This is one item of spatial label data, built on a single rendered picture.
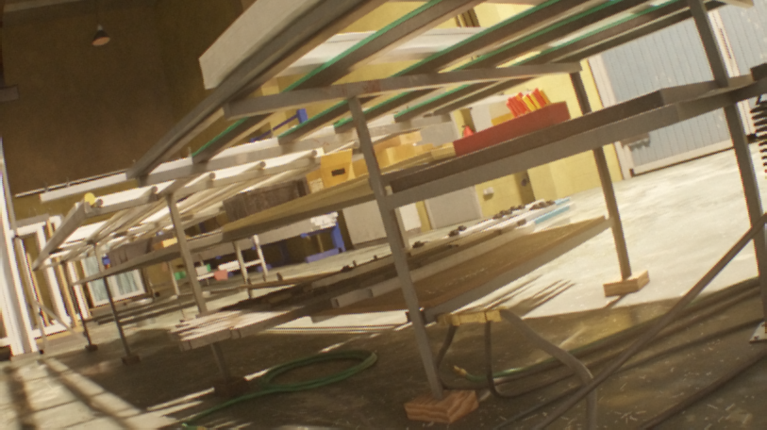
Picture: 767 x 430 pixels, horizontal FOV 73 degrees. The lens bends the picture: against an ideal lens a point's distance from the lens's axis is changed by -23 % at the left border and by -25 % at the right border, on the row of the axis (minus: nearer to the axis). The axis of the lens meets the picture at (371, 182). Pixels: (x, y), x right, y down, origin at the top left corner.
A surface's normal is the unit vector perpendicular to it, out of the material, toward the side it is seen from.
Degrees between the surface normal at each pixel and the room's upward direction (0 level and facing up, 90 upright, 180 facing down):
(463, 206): 90
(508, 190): 90
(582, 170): 90
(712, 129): 90
